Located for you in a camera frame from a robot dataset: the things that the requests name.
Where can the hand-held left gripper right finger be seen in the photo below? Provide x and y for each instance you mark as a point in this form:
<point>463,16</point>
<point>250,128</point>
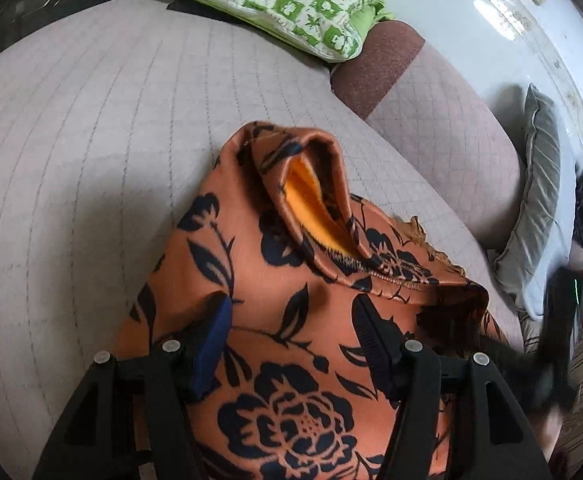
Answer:
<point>371,340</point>

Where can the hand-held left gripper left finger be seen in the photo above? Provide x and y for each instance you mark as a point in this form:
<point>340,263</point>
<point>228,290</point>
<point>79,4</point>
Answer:
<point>216,340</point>

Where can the orange black floral garment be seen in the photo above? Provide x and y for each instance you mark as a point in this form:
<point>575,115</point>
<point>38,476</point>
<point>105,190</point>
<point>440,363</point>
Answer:
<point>296,310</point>

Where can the grey pillow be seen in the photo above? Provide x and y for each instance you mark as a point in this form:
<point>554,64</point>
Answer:
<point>541,185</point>

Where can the pink brown bolster cushion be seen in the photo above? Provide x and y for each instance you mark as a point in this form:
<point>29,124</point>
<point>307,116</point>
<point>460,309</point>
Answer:
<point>446,135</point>

